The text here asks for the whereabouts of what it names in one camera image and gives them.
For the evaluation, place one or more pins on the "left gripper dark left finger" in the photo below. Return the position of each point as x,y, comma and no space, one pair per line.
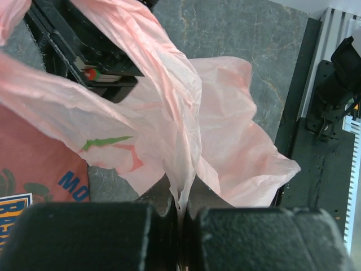
138,235

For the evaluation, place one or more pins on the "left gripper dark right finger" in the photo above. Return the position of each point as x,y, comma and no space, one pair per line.
218,236

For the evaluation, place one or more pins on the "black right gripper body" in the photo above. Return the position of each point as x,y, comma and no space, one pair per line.
72,47

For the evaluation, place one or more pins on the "pink plastic bag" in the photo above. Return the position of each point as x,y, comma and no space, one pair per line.
186,118

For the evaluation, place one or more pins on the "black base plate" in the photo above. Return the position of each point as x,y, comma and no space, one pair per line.
324,179

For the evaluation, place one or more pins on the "white slotted cable duct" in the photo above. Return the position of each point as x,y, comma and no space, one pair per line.
352,126

